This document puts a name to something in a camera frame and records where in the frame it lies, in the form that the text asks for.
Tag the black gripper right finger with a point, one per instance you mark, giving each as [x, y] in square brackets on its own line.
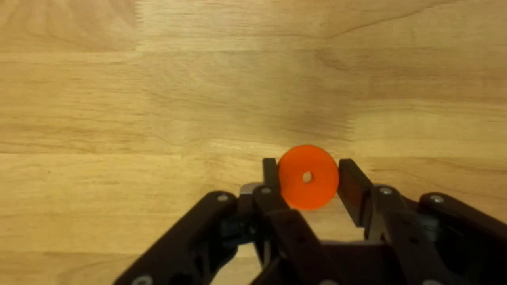
[422, 238]

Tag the orange disc with hole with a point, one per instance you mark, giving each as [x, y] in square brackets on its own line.
[295, 184]

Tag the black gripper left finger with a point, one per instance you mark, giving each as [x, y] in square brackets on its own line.
[211, 242]

